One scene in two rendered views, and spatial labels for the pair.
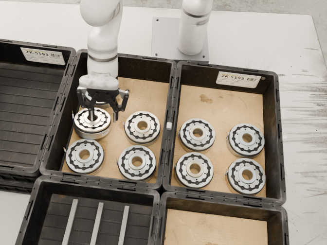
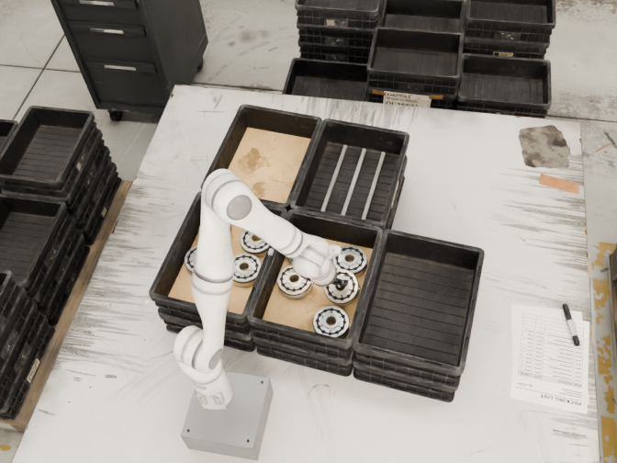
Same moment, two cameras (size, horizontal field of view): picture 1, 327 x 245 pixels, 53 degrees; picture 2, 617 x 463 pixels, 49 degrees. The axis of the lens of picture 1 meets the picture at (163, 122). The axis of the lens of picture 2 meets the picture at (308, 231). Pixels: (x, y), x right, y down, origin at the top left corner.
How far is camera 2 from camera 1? 1.72 m
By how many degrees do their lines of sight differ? 63
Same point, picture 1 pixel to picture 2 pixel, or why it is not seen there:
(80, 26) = not seen: outside the picture
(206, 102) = not seen: hidden behind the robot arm
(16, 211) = not seen: hidden behind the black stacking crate
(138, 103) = (294, 312)
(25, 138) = (407, 289)
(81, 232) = (354, 213)
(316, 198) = (150, 245)
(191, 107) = (241, 302)
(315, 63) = (56, 389)
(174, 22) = (225, 434)
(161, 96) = (269, 317)
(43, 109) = (392, 317)
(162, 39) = (249, 406)
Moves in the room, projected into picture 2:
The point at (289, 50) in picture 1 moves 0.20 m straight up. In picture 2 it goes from (77, 413) to (52, 387)
